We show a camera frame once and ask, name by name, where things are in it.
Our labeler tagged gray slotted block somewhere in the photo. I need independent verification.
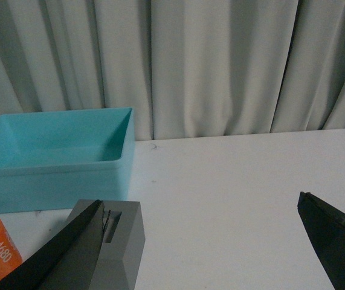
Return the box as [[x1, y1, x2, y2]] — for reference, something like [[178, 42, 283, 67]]
[[41, 199, 146, 290]]

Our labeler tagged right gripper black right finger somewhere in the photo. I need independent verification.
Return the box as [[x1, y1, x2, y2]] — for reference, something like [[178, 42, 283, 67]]
[[297, 192, 345, 289]]

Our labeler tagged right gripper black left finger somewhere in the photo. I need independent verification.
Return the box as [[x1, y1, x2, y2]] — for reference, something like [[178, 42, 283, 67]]
[[0, 200, 105, 289]]

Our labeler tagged blue plastic box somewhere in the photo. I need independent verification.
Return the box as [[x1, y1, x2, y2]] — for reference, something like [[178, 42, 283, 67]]
[[0, 108, 135, 213]]

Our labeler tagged white pleated curtain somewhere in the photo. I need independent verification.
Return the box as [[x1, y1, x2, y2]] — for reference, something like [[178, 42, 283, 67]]
[[0, 1, 345, 140]]

